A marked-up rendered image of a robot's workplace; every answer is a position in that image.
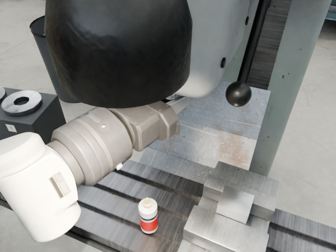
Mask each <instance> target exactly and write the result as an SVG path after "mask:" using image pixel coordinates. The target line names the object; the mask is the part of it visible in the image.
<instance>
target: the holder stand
mask: <svg viewBox="0 0 336 252"><path fill-rule="evenodd" d="M64 124H66V120H65V116H64V113H63V110H62V107H61V103H60V100H59V97H58V95H55V94H49V93H42V92H36V91H33V90H21V89H14V88H7V87H1V86H0V141H1V140H4V139H7V138H10V137H13V136H16V135H19V134H22V133H27V132H31V133H35V134H38V135H39V136H40V137H41V139H42V140H43V142H44V144H45V145H47V144H48V143H50V142H51V138H52V134H53V131H54V130H56V129H57V128H59V127H61V126H63V125H64Z"/></svg>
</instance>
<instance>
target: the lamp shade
mask: <svg viewBox="0 0 336 252"><path fill-rule="evenodd" d="M192 29H193V20H192V17H191V13H190V9H189V5H188V2H187V0H45V19H44V34H45V37H46V40H47V44H48V47H49V51H50V54H51V57H52V61H53V64H54V68H55V71H56V74H57V78H58V81H59V84H60V86H61V88H62V89H63V91H64V92H65V93H66V94H67V95H68V96H70V97H71V98H73V99H75V100H77V101H79V102H81V103H84V104H87V105H90V106H95V107H100V108H111V109H125V108H134V107H140V106H145V105H149V104H152V103H155V102H158V101H161V100H163V99H165V98H167V97H169V96H171V95H173V94H174V93H176V92H177V91H178V90H179V89H181V88H182V86H183V85H184V84H185V83H186V81H187V80H188V78H189V75H190V64H191V46H192Z"/></svg>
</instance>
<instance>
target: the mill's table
mask: <svg viewBox="0 0 336 252"><path fill-rule="evenodd" d="M122 166H123V167H122V168H120V169H119V170H117V169H115V170H114V171H112V172H111V173H110V174H108V175H107V176H106V177H104V178H103V179H102V180H100V181H99V182H98V183H96V184H95V185H94V186H85V185H81V184H80V185H79V186H77V187H76V189H77V197H78V200H77V203H78V205H79V206H80V209H81V213H80V216H79V219H78V220H77V222H76V223H75V225H74V226H73V227H72V228H71V229H70V230H69V231H67V232H66V233H65V235H67V236H69V237H71V238H74V239H76V240H78V241H80V242H82V243H85V244H87V245H89V246H91V247H93V248H96V249H98V250H100V251H102V252H177V251H178V249H179V246H180V244H181V242H182V240H183V232H184V227H185V224H186V222H187V220H188V218H189V216H190V214H191V211H192V209H193V207H194V205H196V206H198V205H199V202H200V200H201V198H202V196H203V188H204V184H202V183H199V182H196V181H193V180H190V179H187V178H184V177H181V176H178V175H175V174H172V173H169V172H166V171H163V170H160V169H157V168H154V167H151V166H148V165H145V164H142V163H139V162H136V161H133V160H130V159H128V160H127V161H126V162H124V163H123V164H122ZM146 198H151V199H153V200H155V201H156V203H157V216H158V228H157V230H156V231H155V232H153V233H145V232H143V231H142V229H141V224H140V215H139V203H140V201H141V200H143V199H146ZM267 234H269V238H268V242H267V247H266V251H265V252H336V228H334V227H331V226H328V225H325V224H322V223H319V222H316V221H313V220H310V219H307V218H304V217H301V216H298V215H295V214H292V213H289V212H286V211H283V210H280V209H277V208H275V211H274V213H273V216H272V218H271V220H270V223H269V227H268V231H267Z"/></svg>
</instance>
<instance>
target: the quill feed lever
mask: <svg viewBox="0 0 336 252"><path fill-rule="evenodd" d="M269 3H270V0H259V2H258V6H257V9H256V13H255V16H254V20H253V23H252V27H251V31H250V34H249V38H248V41H247V45H246V49H245V52H244V56H243V59H242V63H241V67H240V70H239V74H238V77H237V81H235V82H233V83H231V84H230V85H229V86H228V87H227V89H226V92H225V97H226V100H227V101H228V103H229V104H230V105H232V106H234V107H242V106H245V105H246V104H247V103H248V102H249V101H250V100H251V97H252V90H251V88H250V86H249V85H248V84H247V82H248V78H249V75H250V71H251V68H252V64H253V60H254V57H255V53H256V50H257V46H258V43H259V39H260V35H261V32H262V28H263V25H264V21H265V18H266V14H267V10H268V7H269Z"/></svg>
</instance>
